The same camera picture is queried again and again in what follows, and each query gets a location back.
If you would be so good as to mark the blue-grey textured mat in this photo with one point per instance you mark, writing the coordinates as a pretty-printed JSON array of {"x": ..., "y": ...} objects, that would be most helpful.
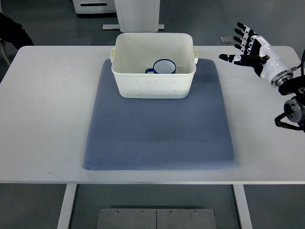
[{"x": 160, "y": 134}]

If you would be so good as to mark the grey floor plate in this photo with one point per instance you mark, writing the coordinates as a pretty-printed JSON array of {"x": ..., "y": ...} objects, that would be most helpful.
[{"x": 226, "y": 39}]

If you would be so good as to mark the white table leg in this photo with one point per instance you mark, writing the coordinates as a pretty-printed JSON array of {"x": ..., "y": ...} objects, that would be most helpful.
[
  {"x": 67, "y": 206},
  {"x": 242, "y": 207}
]

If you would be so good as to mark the left white table leg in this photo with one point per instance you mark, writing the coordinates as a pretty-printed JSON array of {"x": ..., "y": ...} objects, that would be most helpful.
[{"x": 67, "y": 206}]

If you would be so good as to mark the white plastic box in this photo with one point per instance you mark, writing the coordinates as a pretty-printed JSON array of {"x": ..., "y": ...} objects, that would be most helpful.
[{"x": 136, "y": 52}]

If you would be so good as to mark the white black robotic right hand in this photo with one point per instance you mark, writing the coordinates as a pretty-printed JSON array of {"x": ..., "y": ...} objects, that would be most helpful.
[{"x": 256, "y": 53}]

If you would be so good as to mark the blue enamel mug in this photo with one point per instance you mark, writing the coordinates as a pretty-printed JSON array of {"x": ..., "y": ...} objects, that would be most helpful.
[{"x": 162, "y": 66}]

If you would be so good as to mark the right white table leg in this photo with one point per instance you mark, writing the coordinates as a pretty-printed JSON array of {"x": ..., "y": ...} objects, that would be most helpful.
[{"x": 242, "y": 207}]

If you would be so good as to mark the white cabinet with slot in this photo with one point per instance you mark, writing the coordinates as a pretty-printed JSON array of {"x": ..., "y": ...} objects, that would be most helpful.
[{"x": 93, "y": 6}]

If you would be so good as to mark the white pedestal stand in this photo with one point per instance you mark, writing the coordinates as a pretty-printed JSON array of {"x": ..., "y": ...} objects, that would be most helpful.
[{"x": 136, "y": 16}]

